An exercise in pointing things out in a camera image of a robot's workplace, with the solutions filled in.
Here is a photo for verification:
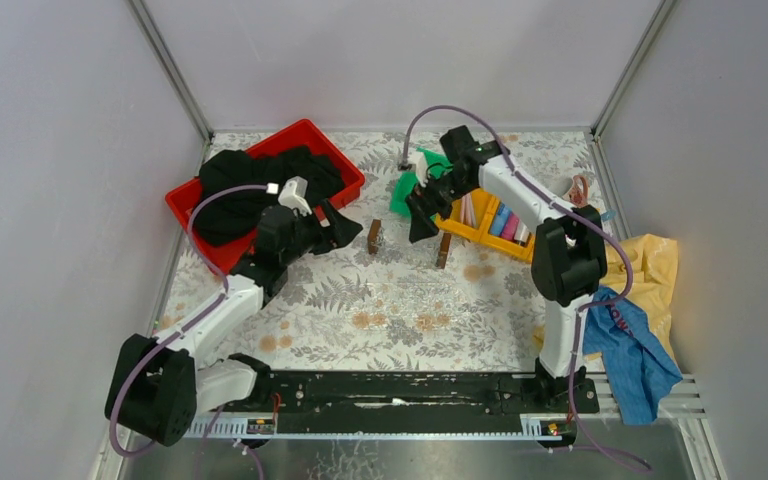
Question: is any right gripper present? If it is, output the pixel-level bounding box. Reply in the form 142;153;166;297
404;170;475;245

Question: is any clear acrylic toiletry tray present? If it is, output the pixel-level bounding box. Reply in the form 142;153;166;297
366;217;449;269

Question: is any pink toothpaste tube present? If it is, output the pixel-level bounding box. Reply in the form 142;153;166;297
500;211;520;241

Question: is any white toothpaste tube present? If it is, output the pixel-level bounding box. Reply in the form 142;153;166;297
512;222;530;246

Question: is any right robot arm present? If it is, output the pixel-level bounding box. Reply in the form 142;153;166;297
400;126;607;412

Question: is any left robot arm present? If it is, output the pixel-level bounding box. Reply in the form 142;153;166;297
104;201;363;446

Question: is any pink toothbrush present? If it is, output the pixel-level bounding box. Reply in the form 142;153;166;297
459;193;478;228

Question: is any blue toothpaste tube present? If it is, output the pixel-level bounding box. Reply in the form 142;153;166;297
488;203;511;238

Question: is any green plastic bin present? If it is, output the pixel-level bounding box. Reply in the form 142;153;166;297
389;148;452;217

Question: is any orange bin with toothpastes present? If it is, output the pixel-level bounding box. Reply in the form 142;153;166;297
478;197;534;264

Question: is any black cloth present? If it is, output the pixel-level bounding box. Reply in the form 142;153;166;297
193;145;345;247

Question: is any white ceramic cup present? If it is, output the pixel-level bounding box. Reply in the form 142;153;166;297
549;175;589;207

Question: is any yellow cloth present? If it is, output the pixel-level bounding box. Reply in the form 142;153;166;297
532;233;681;362

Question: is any blue cloth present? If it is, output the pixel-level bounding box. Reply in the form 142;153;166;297
582;286;682;426

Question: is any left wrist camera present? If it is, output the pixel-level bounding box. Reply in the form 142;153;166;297
266;176;313;216

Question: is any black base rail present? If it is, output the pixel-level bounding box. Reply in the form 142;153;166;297
213;370;600;441

